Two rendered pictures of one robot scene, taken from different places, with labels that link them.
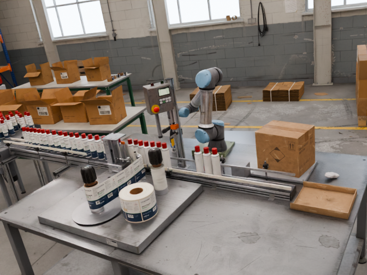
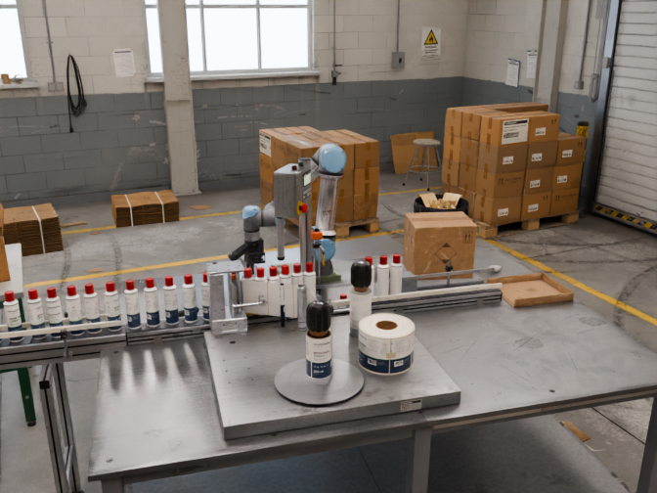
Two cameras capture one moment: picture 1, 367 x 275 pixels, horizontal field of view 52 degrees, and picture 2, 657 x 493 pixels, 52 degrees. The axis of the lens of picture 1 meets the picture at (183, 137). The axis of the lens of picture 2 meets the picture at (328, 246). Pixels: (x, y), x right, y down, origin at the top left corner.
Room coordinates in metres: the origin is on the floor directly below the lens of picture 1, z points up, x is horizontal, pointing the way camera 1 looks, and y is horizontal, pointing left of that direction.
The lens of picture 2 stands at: (0.66, 2.13, 2.10)
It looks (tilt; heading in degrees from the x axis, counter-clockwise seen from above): 20 degrees down; 310
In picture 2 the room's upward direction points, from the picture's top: straight up
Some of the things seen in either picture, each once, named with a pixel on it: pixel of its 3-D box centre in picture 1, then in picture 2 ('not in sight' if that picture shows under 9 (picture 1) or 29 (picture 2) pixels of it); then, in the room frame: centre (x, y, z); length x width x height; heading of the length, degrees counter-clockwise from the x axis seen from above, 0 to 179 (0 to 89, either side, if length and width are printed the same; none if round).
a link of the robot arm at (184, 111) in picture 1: (182, 111); (273, 217); (2.79, -0.02, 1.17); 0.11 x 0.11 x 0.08; 47
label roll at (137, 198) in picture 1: (138, 202); (385, 342); (1.90, 0.31, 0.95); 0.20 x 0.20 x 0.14
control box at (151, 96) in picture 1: (158, 97); (292, 191); (2.52, 0.13, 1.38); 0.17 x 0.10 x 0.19; 110
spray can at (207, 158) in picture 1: (207, 161); (382, 278); (2.23, -0.13, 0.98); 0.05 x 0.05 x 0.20
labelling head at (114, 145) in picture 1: (118, 152); (226, 296); (2.55, 0.49, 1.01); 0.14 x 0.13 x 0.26; 55
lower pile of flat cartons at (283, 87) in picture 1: (283, 91); (145, 207); (6.52, -1.90, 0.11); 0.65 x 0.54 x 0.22; 61
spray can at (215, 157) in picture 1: (215, 162); (396, 276); (2.20, -0.18, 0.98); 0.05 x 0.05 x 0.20
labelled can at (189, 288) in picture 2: not in sight; (189, 297); (2.71, 0.55, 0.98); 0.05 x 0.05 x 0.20
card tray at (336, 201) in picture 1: (323, 198); (529, 289); (1.81, -0.73, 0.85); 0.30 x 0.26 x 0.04; 55
